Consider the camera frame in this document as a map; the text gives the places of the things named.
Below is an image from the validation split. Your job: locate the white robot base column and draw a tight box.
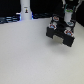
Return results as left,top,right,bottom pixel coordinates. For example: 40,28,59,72
20,0,32,20

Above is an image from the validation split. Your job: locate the black keyboard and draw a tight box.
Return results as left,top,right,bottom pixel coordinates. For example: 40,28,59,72
0,14,21,24

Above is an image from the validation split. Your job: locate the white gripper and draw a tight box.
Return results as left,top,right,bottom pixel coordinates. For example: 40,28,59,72
63,0,78,15

